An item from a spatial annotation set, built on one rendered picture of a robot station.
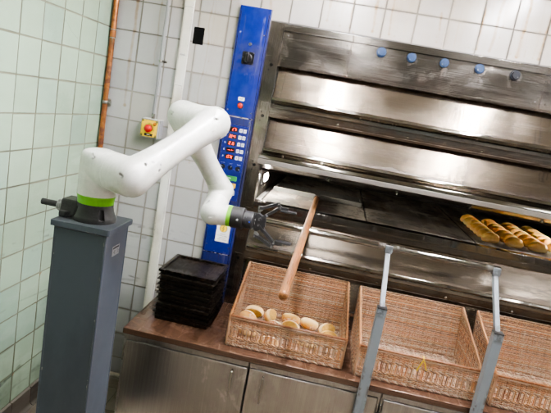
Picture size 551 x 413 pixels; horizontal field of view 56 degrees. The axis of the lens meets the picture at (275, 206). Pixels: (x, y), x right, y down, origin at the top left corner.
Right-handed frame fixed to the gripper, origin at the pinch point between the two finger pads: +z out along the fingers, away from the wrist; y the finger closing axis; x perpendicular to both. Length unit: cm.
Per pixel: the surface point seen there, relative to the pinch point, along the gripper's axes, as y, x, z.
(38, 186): 5, 0, -116
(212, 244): 30, -52, -44
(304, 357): 60, -7, 17
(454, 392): 59, -6, 84
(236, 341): 59, -6, -15
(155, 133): -24, -47, -82
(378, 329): 34, 5, 44
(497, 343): 29, 5, 92
